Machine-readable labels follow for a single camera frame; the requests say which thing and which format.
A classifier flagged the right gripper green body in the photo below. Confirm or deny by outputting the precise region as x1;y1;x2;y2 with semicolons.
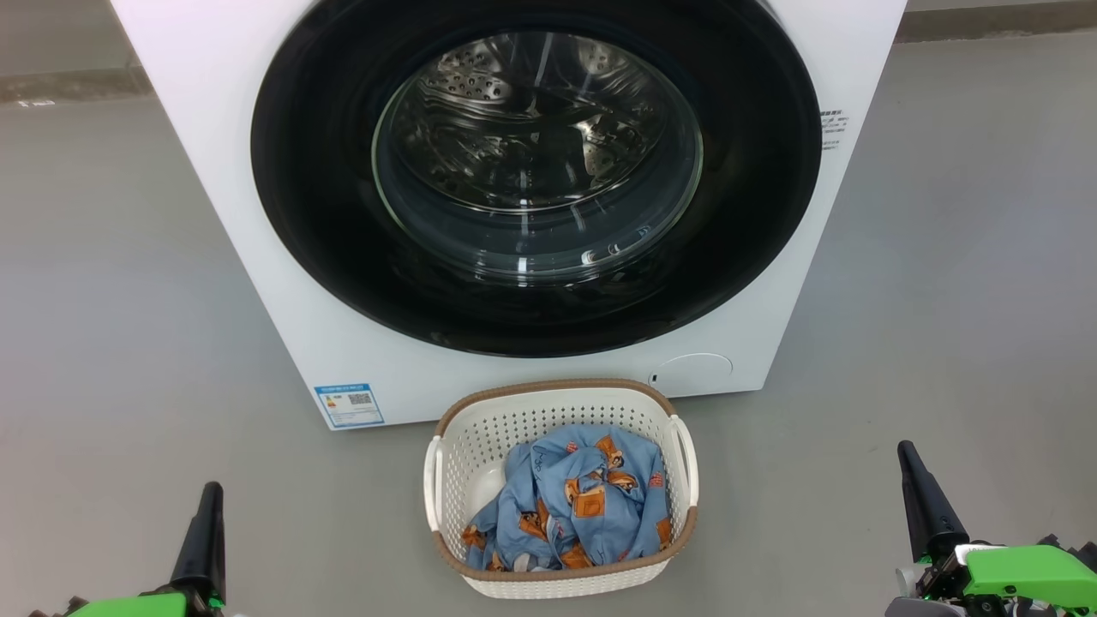
914;535;1097;617

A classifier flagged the white front-load washing machine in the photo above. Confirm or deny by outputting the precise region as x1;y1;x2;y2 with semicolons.
110;0;909;431

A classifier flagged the black round glass washer door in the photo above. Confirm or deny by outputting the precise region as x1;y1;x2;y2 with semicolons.
250;0;824;358

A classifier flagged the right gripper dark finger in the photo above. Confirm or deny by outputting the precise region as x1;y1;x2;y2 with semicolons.
896;440;970;563

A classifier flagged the blue energy label sticker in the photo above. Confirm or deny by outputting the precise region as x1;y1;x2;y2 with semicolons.
314;383;385;429

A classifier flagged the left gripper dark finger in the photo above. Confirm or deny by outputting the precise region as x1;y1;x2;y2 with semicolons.
171;482;227;602

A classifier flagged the cream laundry basket brown rim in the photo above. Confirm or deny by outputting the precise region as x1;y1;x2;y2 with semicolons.
423;379;699;599

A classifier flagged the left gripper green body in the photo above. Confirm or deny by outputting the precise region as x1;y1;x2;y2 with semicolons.
30;590;227;617

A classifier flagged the blue garment with orange print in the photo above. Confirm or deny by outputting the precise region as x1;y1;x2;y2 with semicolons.
506;426;674;568
461;488;566;573

